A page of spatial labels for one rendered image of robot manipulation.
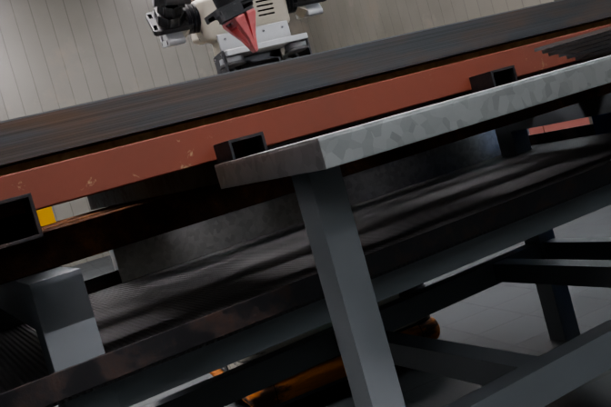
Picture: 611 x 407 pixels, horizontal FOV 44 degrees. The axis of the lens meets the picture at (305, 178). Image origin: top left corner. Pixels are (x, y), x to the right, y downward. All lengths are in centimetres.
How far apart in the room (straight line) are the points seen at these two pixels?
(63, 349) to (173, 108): 32
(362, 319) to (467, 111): 25
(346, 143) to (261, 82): 35
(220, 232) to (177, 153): 87
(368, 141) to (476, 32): 57
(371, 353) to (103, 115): 42
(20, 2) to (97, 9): 91
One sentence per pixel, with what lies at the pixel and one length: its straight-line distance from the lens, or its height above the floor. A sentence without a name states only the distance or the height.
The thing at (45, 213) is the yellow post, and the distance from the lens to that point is 150.
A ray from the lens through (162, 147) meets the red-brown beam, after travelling 97.
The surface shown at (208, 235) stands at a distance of 182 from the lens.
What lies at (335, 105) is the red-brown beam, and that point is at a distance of 108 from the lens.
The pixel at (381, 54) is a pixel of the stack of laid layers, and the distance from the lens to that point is 114.
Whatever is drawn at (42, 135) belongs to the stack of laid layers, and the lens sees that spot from 94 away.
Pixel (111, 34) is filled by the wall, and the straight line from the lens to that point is 1004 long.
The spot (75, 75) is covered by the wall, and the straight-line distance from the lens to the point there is 989.
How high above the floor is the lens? 75
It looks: 3 degrees down
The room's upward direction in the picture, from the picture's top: 16 degrees counter-clockwise
